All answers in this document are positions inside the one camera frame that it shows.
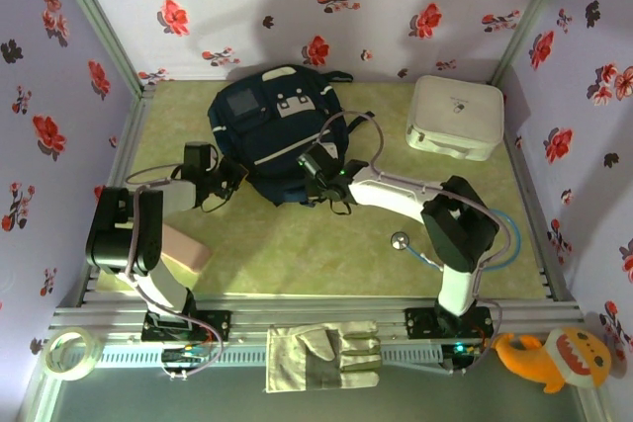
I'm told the blue stethoscope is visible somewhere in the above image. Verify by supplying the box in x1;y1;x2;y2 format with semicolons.
390;209;523;275

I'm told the pink rectangular box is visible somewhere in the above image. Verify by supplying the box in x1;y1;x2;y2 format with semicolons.
161;223;212;273

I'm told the grey right arm cable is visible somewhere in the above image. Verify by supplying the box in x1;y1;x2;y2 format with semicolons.
316;110;510;377

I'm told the aluminium corner post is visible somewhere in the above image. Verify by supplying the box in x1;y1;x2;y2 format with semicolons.
46;0;155;100
489;0;580;87

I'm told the grey and cream work glove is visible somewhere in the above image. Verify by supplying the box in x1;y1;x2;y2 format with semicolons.
265;320;382;393

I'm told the green marbled table mat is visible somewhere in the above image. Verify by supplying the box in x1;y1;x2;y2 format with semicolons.
96;79;548;297

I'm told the aluminium side rail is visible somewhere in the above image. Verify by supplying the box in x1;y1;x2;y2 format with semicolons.
501;85;578;303
73;85;157;307

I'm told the white slotted cable duct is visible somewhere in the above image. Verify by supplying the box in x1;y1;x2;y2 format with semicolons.
63;345;446;369

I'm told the orange shark plush toy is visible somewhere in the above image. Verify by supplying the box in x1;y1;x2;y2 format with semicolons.
489;326;613;394

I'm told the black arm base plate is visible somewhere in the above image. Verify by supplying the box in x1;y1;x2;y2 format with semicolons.
141;310;232;343
404;306;495;339

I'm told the long aluminium frame rail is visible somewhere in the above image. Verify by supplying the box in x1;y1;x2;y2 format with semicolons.
48;293;588;344

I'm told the navy blue backpack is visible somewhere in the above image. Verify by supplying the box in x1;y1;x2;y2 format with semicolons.
207;64;376;209

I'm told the clear tape roll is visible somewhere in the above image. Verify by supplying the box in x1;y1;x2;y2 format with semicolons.
42;326;103;382

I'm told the small control board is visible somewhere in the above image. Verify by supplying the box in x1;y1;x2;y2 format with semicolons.
442;340;484;374
162;348;209;369

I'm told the white zippered case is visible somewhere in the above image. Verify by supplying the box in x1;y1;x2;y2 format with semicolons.
405;74;505;162

